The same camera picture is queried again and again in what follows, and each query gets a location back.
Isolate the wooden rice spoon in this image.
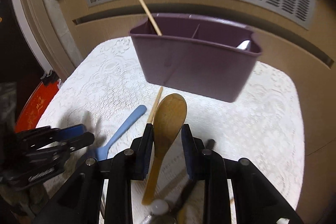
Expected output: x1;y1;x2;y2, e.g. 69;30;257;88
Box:
142;93;187;206

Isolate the thick wooden chopstick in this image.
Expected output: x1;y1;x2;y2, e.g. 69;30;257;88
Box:
138;0;162;36

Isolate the red round stool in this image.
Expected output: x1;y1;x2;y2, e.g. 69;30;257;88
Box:
14;81;59;133

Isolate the blue plastic spoon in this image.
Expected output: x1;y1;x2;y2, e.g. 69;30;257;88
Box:
79;104;148;164

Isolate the white ball-head metal utensil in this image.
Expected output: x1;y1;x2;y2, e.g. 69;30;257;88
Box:
141;199;170;224

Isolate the white lace tablecloth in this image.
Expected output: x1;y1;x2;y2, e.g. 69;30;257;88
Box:
38;37;305;207

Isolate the purple plastic utensil caddy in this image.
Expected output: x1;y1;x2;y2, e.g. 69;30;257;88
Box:
129;13;263;102

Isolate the black handled utensil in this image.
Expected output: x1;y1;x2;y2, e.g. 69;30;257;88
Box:
170;138;216;217

